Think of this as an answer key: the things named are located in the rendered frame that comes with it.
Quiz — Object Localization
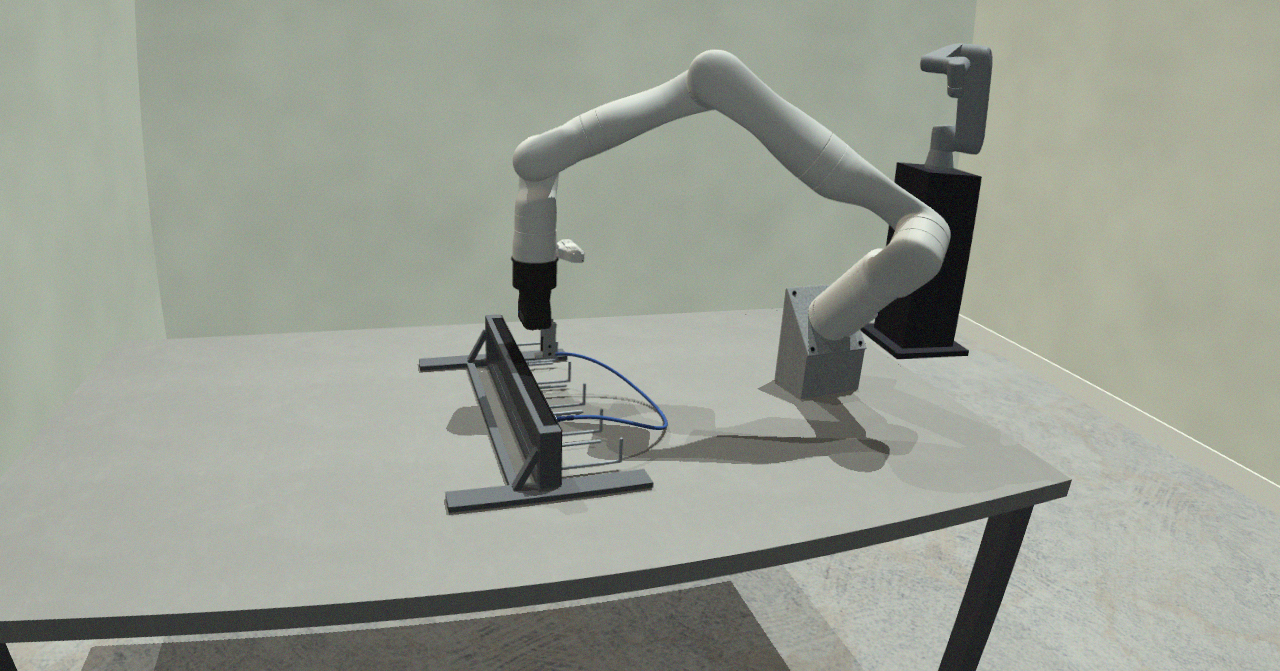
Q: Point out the blue patch cord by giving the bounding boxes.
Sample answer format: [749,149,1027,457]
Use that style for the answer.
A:
[556,352,668,430]

